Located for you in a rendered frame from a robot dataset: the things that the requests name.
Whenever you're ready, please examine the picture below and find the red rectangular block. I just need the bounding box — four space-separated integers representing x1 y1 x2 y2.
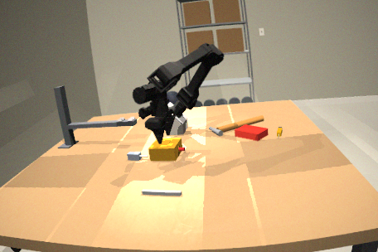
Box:
235 124 268 141

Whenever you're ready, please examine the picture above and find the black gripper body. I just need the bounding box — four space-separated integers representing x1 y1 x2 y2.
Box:
145 97 177 128

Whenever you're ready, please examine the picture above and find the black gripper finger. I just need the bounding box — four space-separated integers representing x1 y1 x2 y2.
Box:
164 115 176 136
148 125 165 144

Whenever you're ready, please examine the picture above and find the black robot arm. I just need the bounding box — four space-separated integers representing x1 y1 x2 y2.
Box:
133 43 224 120

